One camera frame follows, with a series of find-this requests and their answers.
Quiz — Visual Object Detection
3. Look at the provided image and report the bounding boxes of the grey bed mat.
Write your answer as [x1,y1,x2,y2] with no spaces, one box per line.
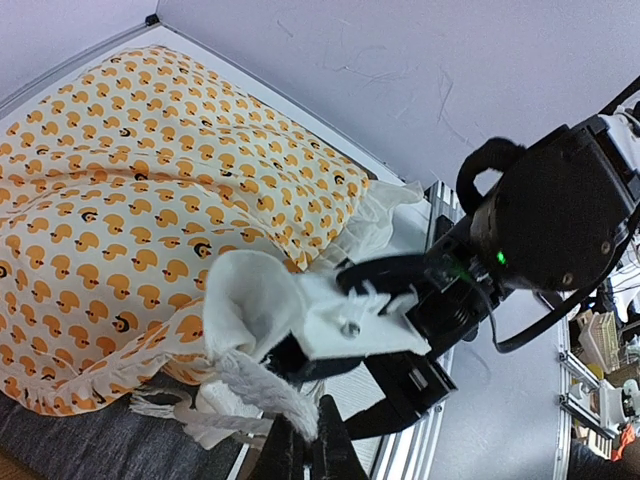
[1,396,241,479]

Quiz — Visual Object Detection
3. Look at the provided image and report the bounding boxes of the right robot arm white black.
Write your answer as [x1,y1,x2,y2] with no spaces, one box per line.
[337,84,639,440]

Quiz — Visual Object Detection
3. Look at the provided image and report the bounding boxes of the white cushion tie cords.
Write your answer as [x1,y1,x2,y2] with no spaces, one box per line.
[129,349,321,449]

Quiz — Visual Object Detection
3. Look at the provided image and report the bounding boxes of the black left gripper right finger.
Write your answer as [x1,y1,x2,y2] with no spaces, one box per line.
[310,395,369,480]

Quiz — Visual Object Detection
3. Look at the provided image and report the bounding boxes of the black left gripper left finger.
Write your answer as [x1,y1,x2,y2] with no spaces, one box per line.
[252,415,305,480]

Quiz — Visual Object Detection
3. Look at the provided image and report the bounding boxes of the background lab equipment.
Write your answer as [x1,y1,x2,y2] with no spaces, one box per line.
[558,243,639,462]

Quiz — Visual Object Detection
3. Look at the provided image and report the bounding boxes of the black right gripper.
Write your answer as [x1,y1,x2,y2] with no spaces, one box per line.
[344,124,635,440]

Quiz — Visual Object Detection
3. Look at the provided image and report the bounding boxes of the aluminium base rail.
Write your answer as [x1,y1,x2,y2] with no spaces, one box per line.
[369,179,471,480]

